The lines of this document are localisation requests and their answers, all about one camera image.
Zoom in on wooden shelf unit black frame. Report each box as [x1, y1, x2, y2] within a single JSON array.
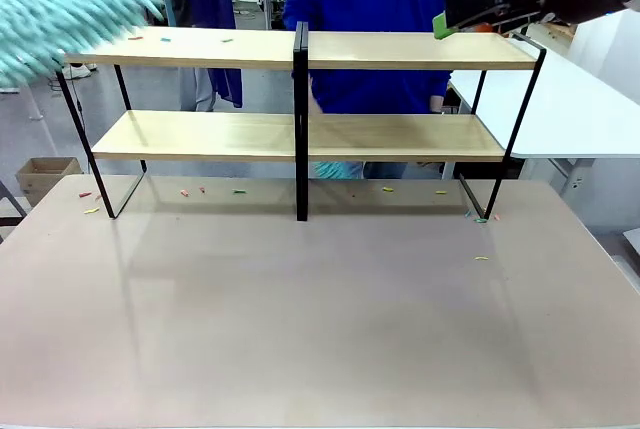
[[54, 21, 548, 223]]

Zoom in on large white table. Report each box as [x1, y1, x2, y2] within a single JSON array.
[[443, 31, 640, 200]]

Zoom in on person's right hand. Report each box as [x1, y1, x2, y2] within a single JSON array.
[[308, 75, 326, 116]]

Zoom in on person's left forearm blue sleeve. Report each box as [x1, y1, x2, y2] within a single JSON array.
[[427, 70, 453, 99]]

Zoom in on brown cardboard box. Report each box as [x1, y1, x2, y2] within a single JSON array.
[[14, 156, 84, 208]]

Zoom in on teal chenille duster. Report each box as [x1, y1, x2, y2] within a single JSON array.
[[0, 0, 165, 89], [311, 160, 352, 181]]

